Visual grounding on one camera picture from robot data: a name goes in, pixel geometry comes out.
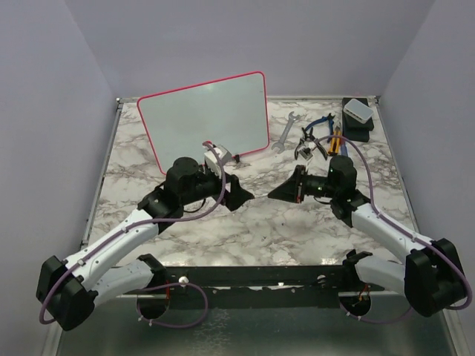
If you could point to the white rectangular box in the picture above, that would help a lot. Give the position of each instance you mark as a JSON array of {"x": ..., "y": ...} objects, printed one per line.
[{"x": 358, "y": 110}]

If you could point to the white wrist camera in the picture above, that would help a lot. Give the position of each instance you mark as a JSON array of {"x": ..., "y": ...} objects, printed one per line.
[
  {"x": 306, "y": 153},
  {"x": 215, "y": 157}
]

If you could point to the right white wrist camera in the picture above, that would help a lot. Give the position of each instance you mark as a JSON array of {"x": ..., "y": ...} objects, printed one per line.
[{"x": 306, "y": 153}]

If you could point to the yellow black utility knife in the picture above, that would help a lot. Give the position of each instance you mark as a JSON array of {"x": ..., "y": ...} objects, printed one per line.
[{"x": 335, "y": 141}]

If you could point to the silver open-end wrench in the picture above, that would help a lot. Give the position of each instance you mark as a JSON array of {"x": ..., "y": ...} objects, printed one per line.
[{"x": 279, "y": 145}]

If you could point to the blue handled pliers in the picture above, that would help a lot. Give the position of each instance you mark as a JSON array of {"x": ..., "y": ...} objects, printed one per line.
[{"x": 329, "y": 119}]

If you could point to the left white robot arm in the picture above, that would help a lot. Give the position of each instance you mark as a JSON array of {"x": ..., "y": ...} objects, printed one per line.
[{"x": 70, "y": 289}]

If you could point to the black rectangular box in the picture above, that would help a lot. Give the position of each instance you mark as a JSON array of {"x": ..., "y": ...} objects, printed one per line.
[{"x": 352, "y": 128}]

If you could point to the pink framed whiteboard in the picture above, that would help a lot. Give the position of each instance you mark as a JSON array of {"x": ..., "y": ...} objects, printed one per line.
[{"x": 231, "y": 112}]

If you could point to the black handled pliers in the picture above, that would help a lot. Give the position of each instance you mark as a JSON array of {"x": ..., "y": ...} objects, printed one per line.
[{"x": 311, "y": 144}]

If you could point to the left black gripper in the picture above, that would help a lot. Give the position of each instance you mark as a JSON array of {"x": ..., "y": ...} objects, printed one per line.
[{"x": 237, "y": 195}]

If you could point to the blue screwdriver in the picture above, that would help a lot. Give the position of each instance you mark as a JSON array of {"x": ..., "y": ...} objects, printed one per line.
[{"x": 343, "y": 147}]

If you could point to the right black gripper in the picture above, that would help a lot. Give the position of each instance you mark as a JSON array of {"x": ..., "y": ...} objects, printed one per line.
[{"x": 292, "y": 190}]

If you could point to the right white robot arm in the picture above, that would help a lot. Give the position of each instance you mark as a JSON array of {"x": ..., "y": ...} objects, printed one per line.
[{"x": 428, "y": 273}]

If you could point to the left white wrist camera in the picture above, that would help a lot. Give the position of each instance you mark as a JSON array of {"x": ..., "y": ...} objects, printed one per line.
[{"x": 215, "y": 157}]

